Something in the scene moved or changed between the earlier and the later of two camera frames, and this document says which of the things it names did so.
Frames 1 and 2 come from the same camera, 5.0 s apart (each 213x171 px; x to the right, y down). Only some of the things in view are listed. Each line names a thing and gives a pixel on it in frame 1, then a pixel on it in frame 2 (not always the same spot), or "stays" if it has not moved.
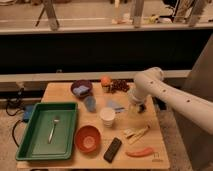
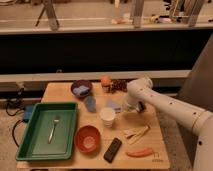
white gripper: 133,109 → 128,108
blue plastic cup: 91,103 stays
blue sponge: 81,90 stays
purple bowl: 81,88 stays
